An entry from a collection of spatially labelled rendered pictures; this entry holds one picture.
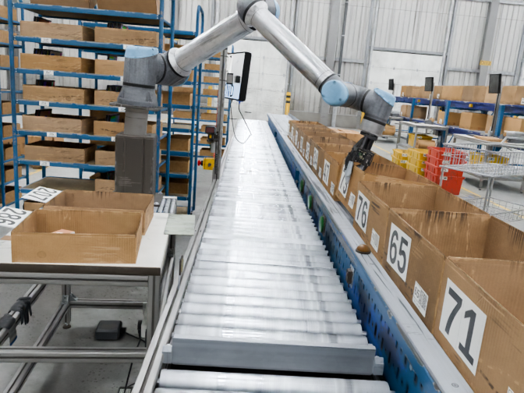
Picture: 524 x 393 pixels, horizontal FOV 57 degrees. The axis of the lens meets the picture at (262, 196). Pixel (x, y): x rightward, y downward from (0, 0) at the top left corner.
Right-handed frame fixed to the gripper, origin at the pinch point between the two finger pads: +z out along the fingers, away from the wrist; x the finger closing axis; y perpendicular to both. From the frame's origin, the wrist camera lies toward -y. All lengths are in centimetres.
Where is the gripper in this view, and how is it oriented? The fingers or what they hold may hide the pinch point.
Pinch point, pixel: (348, 181)
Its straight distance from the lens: 194.8
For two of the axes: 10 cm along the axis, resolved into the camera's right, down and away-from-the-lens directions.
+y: 0.3, 2.2, -9.7
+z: -3.3, 9.2, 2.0
